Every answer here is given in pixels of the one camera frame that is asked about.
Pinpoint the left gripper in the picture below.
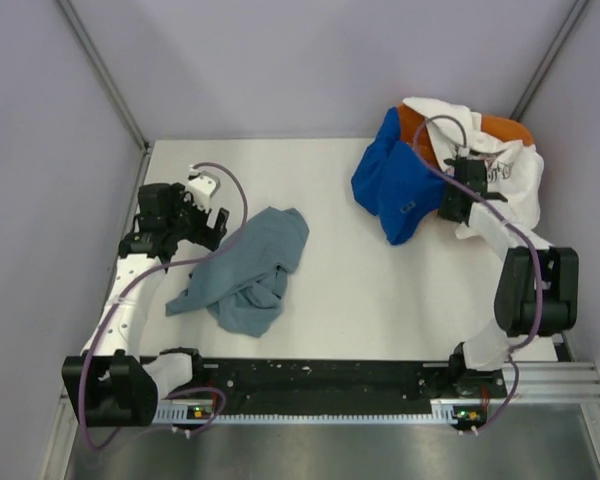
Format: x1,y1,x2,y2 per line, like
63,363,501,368
165,182,227,251

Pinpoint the grey-blue t shirt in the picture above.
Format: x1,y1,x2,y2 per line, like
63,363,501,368
165,207,310,338

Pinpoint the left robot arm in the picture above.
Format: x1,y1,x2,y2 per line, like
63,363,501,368
61,172,229,427

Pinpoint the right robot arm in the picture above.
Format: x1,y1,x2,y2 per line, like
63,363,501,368
438,156,579,396

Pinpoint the royal blue t shirt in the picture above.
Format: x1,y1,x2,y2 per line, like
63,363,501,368
351,104,445,245

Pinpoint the white printed t shirt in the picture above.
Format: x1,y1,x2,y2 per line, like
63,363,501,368
402,97,544,229

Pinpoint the orange basket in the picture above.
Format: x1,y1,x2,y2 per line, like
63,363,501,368
397,103,534,169

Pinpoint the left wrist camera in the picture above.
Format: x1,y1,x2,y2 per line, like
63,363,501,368
185,166,221,213

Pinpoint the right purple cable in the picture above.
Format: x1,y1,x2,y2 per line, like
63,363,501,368
412,114,549,434

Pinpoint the purple cable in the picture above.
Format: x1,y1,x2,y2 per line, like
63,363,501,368
78,160,249,449
412,114,549,434

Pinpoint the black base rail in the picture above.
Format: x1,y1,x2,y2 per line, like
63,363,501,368
175,357,507,416

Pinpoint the aluminium frame profile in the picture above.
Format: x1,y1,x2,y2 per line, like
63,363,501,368
513,362,600,404

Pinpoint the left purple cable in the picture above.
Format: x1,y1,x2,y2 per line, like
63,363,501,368
78,160,249,449

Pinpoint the grey slotted cable duct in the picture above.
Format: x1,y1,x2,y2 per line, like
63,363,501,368
79,403,486,425

